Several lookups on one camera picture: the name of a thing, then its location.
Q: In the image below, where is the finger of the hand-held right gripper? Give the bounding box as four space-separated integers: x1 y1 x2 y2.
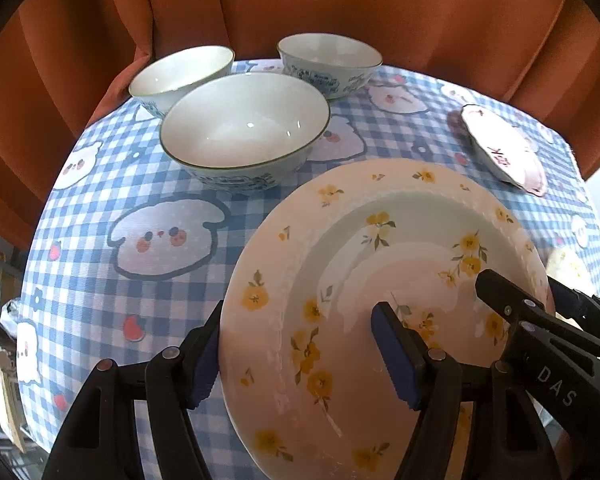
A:
547 276 600 346
475 269 600 411

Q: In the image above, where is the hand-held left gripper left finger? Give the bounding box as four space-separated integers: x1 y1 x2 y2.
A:
42 300 226 480

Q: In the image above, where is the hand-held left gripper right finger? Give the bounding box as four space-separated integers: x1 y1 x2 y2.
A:
371 302 561 480

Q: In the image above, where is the yellow floral plate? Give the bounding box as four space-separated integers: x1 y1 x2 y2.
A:
220 158 556 480

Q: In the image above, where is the small pink scalloped plate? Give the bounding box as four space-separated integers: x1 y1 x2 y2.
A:
460 104 548 197

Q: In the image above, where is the white bowl blue pattern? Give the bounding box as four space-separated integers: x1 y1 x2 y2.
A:
128 46 236 120
277 33 384 100
159 72 331 195

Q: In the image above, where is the blue checked bear tablecloth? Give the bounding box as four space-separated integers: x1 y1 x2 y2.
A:
15 57 600 480

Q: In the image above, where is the cluttered storage shelf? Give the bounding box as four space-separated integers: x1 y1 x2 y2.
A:
0 220 31 461

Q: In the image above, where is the orange curtain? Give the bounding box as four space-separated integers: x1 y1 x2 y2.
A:
0 0 600 251

